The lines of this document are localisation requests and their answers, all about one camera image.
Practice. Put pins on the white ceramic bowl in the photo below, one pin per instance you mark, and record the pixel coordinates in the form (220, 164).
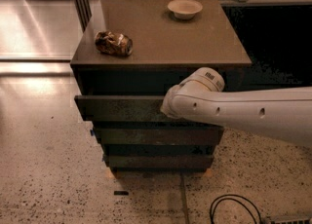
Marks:
(185, 9)

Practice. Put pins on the bottom drawer front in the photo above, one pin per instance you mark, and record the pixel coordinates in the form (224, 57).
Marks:
(159, 162)

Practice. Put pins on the grey power strip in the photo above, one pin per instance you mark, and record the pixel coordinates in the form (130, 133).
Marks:
(288, 220)

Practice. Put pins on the middle drawer front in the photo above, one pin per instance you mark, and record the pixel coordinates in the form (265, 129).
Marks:
(205, 136)

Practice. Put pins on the grey drawer cabinet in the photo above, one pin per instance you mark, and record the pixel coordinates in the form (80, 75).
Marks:
(165, 51)

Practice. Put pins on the crushed brown soda can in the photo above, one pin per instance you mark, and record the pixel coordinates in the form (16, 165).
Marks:
(115, 44)

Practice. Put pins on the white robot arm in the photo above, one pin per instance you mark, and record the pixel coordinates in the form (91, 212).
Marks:
(284, 114)

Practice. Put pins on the drawer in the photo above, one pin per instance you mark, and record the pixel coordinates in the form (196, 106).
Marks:
(121, 108)
(205, 136)
(159, 162)

